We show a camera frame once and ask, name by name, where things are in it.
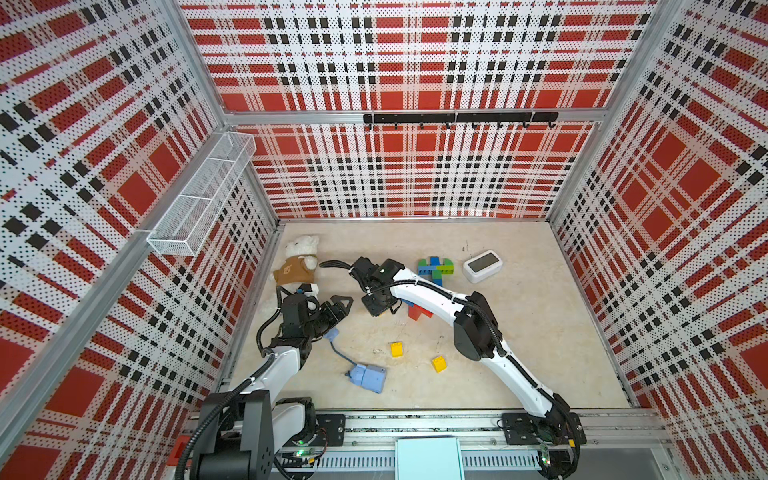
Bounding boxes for yellow small lego brick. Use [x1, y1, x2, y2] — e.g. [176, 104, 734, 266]
[431, 355, 447, 373]

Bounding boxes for black hook rail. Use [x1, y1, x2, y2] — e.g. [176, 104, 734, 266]
[362, 111, 560, 127]

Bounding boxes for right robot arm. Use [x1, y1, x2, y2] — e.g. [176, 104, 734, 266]
[319, 257, 586, 448]

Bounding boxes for light blue tray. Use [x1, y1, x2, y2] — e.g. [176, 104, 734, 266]
[395, 437, 465, 480]

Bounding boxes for yellow square lego brick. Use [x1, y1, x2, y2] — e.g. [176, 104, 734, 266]
[390, 342, 404, 358]

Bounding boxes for red square lego brick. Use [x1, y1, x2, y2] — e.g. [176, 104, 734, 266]
[408, 305, 422, 321]

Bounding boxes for light blue charger with cable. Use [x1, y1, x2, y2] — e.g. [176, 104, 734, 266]
[324, 328, 387, 394]

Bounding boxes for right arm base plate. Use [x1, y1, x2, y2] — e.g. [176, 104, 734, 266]
[499, 410, 587, 446]

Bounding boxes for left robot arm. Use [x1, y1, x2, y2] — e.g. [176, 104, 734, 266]
[174, 286, 353, 479]

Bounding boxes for white wire mesh basket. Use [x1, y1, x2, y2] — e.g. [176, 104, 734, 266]
[148, 132, 256, 257]

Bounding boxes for white digital clock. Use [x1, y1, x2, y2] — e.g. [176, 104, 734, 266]
[462, 250, 503, 284]

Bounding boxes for white teddy bear brown shirt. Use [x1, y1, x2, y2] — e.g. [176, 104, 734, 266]
[273, 235, 320, 286]

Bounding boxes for red tool box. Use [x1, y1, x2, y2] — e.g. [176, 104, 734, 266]
[166, 435, 190, 467]

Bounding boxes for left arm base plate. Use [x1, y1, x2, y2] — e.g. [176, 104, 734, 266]
[284, 414, 346, 447]

